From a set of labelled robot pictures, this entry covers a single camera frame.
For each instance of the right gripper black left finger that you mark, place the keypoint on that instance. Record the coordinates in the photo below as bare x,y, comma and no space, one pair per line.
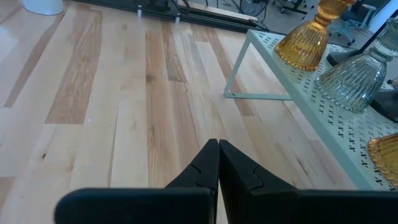
199,177

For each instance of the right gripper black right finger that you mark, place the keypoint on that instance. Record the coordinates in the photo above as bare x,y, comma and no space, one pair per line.
245,183

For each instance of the amber ribbed glass candle holder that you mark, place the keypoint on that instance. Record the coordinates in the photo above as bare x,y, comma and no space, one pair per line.
304,46
387,158

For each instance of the clear ribbed glass candle holder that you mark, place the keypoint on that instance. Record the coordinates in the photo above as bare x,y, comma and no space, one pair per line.
351,84

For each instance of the pale green perforated metal shelf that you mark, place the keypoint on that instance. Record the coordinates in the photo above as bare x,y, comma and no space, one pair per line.
326,118

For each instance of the office chair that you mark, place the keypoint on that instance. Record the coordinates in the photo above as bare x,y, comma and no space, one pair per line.
351,20

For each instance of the white pot with green plant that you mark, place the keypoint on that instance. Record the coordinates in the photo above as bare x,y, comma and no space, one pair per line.
43,6

